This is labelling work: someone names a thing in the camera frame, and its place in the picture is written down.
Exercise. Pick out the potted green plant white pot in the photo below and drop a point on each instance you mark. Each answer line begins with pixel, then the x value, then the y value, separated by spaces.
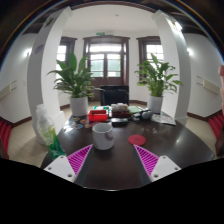
pixel 78 86
pixel 156 80

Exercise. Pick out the flat green box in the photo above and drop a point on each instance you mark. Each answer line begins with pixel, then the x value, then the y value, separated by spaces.
pixel 100 108

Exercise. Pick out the printed paper leaflet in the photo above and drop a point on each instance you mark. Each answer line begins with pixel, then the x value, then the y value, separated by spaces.
pixel 164 119

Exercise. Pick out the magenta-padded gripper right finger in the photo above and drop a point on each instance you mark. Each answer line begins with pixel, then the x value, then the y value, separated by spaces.
pixel 165 166

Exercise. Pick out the white ceramic mug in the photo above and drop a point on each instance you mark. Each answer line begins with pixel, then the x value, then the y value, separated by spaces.
pixel 102 138

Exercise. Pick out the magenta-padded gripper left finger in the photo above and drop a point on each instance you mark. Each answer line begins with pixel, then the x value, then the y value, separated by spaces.
pixel 60 166

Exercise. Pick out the grey round headphones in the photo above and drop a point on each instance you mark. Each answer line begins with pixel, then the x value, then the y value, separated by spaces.
pixel 145 115

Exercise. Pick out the flat round red coaster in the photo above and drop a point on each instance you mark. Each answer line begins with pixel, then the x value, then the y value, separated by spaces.
pixel 137 140

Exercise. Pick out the small purple plaque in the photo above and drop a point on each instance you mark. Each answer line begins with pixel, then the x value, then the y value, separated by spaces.
pixel 38 49

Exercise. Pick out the dark wood glazed double door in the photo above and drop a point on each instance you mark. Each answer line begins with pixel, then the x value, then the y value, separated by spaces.
pixel 106 63

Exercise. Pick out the red carpeted stairs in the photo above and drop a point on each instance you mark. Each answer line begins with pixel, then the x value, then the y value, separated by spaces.
pixel 5 133
pixel 217 124

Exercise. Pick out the green exit sign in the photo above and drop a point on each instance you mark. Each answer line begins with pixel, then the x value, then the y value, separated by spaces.
pixel 100 33

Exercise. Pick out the round printed sticker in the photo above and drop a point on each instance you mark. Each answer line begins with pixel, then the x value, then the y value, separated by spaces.
pixel 78 126
pixel 83 121
pixel 88 126

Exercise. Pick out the glowing wall lamp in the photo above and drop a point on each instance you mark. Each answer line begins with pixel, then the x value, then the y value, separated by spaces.
pixel 189 51
pixel 28 52

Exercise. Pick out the white wall mounted panel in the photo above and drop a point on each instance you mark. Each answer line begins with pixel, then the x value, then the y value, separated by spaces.
pixel 209 85
pixel 8 89

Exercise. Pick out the red plastic box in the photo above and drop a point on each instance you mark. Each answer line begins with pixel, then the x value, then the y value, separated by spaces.
pixel 98 116

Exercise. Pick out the clear green-label drink bottle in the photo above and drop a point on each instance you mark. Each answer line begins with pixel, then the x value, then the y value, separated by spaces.
pixel 48 131

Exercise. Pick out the tea set on tray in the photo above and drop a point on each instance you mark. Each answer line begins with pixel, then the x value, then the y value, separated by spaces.
pixel 120 109

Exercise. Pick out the black chair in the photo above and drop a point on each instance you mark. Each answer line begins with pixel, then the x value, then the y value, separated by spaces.
pixel 114 95

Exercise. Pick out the dark wood framed window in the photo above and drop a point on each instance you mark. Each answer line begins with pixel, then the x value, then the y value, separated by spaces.
pixel 154 50
pixel 62 53

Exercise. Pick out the small black case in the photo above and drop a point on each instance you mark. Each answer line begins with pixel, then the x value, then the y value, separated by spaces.
pixel 120 122

